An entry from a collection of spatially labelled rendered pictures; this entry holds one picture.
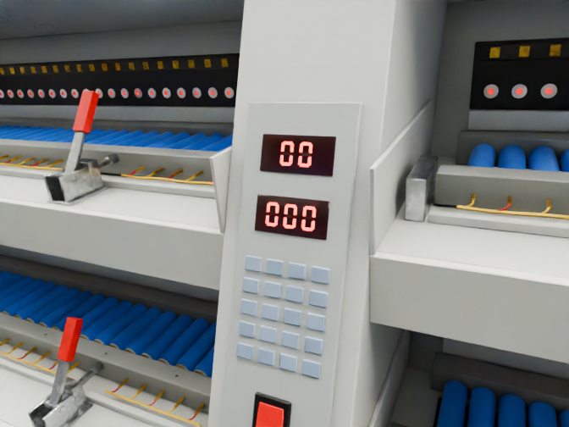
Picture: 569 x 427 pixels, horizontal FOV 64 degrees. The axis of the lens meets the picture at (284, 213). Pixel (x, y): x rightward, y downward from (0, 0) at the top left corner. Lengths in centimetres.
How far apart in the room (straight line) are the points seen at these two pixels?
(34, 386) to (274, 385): 28
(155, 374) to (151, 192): 16
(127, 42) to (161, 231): 37
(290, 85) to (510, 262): 15
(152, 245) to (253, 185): 10
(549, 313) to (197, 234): 20
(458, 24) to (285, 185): 27
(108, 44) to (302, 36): 43
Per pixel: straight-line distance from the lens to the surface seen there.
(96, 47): 69
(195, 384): 41
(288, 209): 26
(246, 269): 28
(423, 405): 42
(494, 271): 25
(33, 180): 49
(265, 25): 30
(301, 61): 28
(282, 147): 27
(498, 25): 47
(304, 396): 28
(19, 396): 51
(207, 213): 32
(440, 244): 27
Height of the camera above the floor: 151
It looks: 3 degrees down
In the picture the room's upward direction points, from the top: 5 degrees clockwise
